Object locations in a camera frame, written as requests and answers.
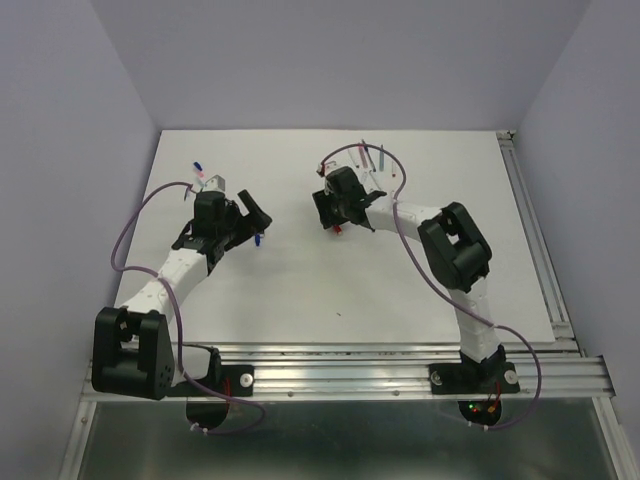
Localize blue ballpoint pen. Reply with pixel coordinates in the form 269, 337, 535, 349
361, 139, 377, 172

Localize pink transparent pen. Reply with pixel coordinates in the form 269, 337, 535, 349
357, 143, 368, 170

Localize light blue transparent pen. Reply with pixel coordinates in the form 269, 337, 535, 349
378, 144, 385, 173

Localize black cap marker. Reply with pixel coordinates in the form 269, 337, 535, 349
369, 171, 386, 192

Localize blue marker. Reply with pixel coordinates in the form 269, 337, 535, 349
348, 149, 360, 169

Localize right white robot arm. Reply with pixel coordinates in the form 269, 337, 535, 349
313, 166, 506, 390

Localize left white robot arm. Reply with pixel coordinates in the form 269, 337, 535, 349
91, 190, 272, 400

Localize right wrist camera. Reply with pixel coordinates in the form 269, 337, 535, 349
316, 162, 330, 178

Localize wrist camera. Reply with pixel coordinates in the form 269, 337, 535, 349
201, 175, 226, 193
316, 162, 330, 178

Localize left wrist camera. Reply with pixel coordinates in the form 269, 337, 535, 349
201, 175, 226, 193

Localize aluminium rail frame front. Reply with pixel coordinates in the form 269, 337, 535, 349
60, 337, 635, 479

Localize aluminium rail right side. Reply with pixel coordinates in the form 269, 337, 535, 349
496, 130, 583, 355

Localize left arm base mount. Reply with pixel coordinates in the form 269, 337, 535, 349
167, 343, 266, 436

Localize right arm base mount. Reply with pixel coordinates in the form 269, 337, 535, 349
427, 345, 521, 430

